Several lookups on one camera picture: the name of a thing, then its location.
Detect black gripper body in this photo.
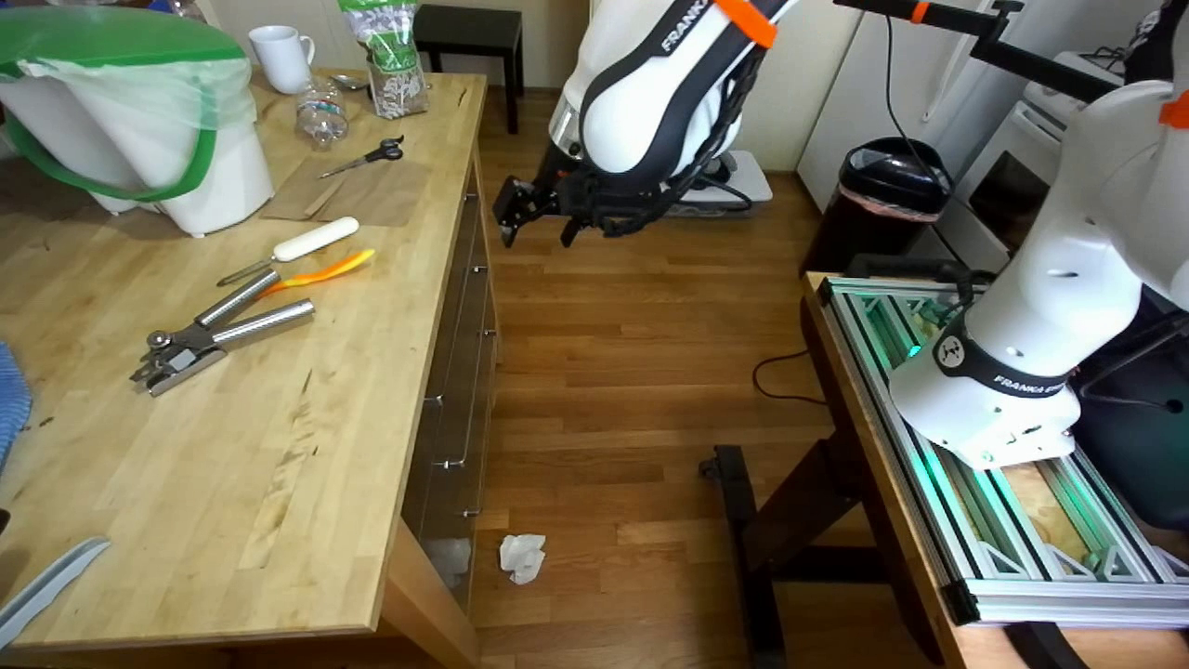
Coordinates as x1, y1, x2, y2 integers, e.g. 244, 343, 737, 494
526, 159, 624, 233

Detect white floor tray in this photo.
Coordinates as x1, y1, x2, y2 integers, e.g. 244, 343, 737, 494
671, 144, 775, 216

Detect green white snack bag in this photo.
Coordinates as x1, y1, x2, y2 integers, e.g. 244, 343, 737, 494
334, 0, 431, 123

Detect clear glass jar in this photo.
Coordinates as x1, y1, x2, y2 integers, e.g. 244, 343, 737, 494
289, 77, 352, 154

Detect white mug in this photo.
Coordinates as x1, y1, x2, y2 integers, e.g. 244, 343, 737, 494
244, 21, 320, 98

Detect white refrigerator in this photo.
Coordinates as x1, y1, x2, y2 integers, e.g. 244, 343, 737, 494
791, 0, 995, 216

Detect silver metal can opener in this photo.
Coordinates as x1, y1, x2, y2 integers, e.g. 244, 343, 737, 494
128, 266, 320, 403

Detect black trash can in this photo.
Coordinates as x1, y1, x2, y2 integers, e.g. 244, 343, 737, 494
803, 135, 957, 277

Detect crumpled white paper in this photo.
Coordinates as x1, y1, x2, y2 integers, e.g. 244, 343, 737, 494
497, 533, 549, 588

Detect black stand foot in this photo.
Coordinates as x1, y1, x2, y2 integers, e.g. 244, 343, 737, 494
698, 442, 791, 669

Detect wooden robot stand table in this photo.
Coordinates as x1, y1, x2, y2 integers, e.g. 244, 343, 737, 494
738, 271, 1189, 669

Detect white bin with green bag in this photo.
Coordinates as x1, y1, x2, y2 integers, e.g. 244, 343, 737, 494
0, 5, 274, 240

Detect wooden kitchen island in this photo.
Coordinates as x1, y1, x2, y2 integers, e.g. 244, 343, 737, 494
0, 71, 505, 669

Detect white stove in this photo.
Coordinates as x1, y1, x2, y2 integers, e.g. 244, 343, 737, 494
950, 51, 1126, 271

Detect black boom with orange clamps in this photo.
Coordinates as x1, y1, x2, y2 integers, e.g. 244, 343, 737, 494
831, 0, 1126, 104

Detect blue cloth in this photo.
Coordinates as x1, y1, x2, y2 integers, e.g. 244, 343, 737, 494
0, 343, 35, 472

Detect grey flat strip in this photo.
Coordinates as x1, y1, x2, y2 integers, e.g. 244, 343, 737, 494
0, 536, 110, 649

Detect dark storage box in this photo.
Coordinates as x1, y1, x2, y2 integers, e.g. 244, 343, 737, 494
1070, 301, 1189, 536

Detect black handled scissors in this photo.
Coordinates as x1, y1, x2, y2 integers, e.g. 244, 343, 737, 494
326, 135, 410, 178

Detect silver drawer with bar handle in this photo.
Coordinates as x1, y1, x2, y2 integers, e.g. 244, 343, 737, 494
441, 181, 500, 609
424, 170, 495, 562

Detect orange handled peeler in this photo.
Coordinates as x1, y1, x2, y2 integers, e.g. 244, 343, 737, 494
266, 245, 378, 299

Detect white handled knife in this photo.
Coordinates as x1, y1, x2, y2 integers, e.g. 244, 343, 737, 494
217, 216, 363, 289

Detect black floor cable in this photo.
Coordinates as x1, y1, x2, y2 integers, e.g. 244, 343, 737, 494
749, 349, 829, 404

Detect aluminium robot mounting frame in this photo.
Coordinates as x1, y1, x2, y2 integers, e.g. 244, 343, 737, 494
812, 271, 1189, 629

